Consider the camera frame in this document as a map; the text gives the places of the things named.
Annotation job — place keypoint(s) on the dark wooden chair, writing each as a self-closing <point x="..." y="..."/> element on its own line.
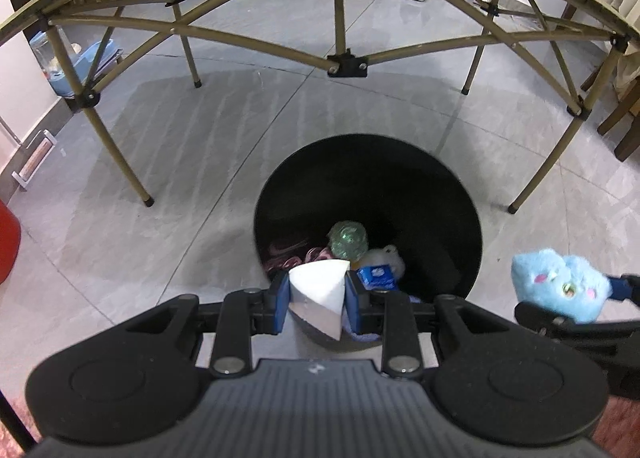
<point x="622" y="108"/>

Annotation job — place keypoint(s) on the black trash bin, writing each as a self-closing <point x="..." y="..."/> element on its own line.
<point x="400" y="188"/>

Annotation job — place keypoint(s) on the blue plastic container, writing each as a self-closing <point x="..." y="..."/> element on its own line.
<point x="92" y="60"/>

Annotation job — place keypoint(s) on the white foam block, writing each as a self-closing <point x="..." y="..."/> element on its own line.
<point x="320" y="293"/>

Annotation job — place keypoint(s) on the white mop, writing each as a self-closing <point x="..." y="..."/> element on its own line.
<point x="35" y="160"/>

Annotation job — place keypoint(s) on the pale green ball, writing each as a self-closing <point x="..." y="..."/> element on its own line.
<point x="348" y="239"/>

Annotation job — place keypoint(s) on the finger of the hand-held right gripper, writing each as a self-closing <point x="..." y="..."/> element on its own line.
<point x="600" y="330"/>
<point x="625" y="290"/>

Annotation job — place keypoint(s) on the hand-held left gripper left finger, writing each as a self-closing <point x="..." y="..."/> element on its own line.
<point x="281" y="300"/>

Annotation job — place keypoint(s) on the tan slatted folding table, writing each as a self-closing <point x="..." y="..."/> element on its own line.
<point x="340" y="13"/>

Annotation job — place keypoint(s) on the pink fluffy rug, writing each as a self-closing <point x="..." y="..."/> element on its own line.
<point x="622" y="428"/>

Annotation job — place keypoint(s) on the light blue plush toy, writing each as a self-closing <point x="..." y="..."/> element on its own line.
<point x="555" y="278"/>

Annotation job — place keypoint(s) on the small blue carton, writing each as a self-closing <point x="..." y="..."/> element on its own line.
<point x="378" y="277"/>

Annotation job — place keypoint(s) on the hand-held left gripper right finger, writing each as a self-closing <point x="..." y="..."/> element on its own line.
<point x="352" y="300"/>

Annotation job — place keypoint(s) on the yellow white sheep plush toy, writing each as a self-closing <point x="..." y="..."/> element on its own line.
<point x="387" y="258"/>

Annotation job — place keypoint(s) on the red plastic bucket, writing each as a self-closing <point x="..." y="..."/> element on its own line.
<point x="7" y="243"/>

